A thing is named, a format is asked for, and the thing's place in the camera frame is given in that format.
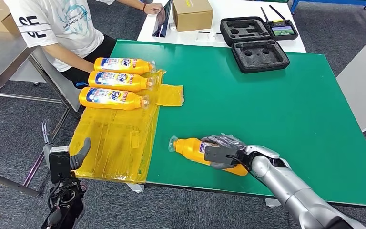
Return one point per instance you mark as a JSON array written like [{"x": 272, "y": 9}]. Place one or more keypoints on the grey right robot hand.
[{"x": 224, "y": 142}]

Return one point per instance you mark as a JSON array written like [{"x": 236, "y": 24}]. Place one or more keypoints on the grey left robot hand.
[{"x": 77, "y": 158}]

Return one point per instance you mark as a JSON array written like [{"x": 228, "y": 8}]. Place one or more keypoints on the person's left hand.
[{"x": 154, "y": 8}]

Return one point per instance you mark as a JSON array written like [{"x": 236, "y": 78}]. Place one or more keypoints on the orange detergent bottle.
[
  {"x": 138, "y": 67},
  {"x": 138, "y": 83},
  {"x": 129, "y": 102},
  {"x": 186, "y": 148}
]

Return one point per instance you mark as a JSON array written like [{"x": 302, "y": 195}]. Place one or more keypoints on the person's left forearm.
[{"x": 132, "y": 2}]

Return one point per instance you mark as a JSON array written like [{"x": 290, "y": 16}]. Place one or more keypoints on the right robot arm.
[{"x": 290, "y": 186}]

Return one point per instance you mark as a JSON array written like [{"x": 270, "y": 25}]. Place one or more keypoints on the person's right forearm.
[{"x": 69, "y": 58}]

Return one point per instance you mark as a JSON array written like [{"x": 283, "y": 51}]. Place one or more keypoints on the red wristband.
[{"x": 144, "y": 7}]

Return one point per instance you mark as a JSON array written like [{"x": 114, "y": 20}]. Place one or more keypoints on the black tablet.
[{"x": 161, "y": 21}]

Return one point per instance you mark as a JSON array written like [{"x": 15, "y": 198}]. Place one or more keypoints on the small white charger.
[{"x": 172, "y": 26}]

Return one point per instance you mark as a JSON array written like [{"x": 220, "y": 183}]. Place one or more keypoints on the cardboard box with yellow mark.
[{"x": 192, "y": 15}]

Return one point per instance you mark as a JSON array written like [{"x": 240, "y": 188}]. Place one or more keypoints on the yellow plastic sheet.
[{"x": 116, "y": 142}]

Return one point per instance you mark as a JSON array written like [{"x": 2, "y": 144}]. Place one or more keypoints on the black pen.
[{"x": 208, "y": 32}]

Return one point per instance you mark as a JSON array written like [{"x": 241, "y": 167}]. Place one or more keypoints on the clear plastic packet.
[{"x": 213, "y": 36}]

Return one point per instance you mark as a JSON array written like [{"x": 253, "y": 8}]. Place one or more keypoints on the white table foot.
[
  {"x": 135, "y": 188},
  {"x": 273, "y": 203}
]

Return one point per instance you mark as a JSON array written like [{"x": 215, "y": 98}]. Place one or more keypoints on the grey metal panel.
[{"x": 56, "y": 85}]

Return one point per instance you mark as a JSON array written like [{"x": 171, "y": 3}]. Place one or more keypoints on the white table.
[{"x": 233, "y": 9}]

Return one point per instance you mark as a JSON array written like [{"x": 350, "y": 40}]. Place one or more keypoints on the black foam-lined case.
[{"x": 259, "y": 67}]

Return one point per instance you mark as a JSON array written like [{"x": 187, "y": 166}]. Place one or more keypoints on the person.
[{"x": 60, "y": 28}]

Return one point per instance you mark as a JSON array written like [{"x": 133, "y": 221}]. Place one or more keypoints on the steel table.
[{"x": 0, "y": 60}]

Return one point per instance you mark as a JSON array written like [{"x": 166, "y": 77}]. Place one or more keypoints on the black remote controller with antennas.
[{"x": 283, "y": 31}]

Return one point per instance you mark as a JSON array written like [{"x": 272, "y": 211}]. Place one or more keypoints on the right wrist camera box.
[{"x": 219, "y": 155}]

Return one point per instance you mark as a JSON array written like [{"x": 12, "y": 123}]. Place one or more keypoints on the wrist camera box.
[
  {"x": 60, "y": 164},
  {"x": 219, "y": 155}
]

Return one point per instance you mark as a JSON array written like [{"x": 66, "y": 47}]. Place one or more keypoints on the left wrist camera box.
[{"x": 60, "y": 164}]

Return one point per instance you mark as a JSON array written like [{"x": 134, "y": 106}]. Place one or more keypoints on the blue cart frame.
[{"x": 328, "y": 2}]

